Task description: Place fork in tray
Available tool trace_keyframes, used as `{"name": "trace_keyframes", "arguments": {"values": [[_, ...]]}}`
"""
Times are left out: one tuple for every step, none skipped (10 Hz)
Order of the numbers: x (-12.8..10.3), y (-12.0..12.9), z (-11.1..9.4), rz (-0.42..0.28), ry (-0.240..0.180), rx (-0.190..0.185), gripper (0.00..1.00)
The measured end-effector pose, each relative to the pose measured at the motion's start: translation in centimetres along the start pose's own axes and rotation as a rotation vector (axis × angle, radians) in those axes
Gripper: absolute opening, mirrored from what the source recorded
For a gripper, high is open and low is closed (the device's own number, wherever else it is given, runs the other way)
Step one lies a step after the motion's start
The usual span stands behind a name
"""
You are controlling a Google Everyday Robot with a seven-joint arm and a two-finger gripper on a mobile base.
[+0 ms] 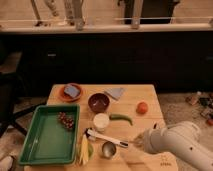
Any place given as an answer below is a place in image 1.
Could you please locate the yellow corn cob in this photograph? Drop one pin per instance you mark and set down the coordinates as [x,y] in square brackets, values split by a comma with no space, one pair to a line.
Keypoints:
[85,151]

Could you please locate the blue sponge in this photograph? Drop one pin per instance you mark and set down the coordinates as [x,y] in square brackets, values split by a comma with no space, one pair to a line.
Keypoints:
[72,91]

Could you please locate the white cup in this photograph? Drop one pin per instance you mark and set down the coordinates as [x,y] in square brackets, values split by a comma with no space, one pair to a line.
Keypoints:
[101,122]

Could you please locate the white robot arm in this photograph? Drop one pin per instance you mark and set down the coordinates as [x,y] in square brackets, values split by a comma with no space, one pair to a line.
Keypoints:
[180,139]

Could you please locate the red grapes bunch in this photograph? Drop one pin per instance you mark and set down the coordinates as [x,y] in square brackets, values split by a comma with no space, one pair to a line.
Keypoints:
[67,122]

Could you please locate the green plastic tray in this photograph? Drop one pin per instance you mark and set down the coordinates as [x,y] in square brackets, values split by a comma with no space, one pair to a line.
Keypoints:
[48,142]

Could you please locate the black office chair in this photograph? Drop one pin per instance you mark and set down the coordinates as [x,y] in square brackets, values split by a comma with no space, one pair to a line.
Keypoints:
[8,118]

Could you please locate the orange plate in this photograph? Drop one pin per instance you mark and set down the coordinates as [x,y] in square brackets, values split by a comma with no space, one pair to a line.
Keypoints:
[66,98]

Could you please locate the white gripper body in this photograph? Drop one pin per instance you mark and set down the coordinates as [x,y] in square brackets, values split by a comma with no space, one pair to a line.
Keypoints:
[143,141]

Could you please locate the small metal cup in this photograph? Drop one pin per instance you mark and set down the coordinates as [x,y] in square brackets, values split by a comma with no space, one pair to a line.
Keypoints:
[108,150]

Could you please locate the grey folded cloth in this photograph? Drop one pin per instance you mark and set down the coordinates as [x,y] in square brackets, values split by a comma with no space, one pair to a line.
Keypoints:
[115,93]

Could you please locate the dark red bowl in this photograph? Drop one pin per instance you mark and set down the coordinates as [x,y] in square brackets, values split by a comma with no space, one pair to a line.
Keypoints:
[98,102]

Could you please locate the green chili pepper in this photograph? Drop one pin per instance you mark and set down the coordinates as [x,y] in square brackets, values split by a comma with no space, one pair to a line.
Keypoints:
[120,117]

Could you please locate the orange tomato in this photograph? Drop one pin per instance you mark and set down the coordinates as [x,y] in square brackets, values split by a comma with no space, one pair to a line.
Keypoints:
[142,108]

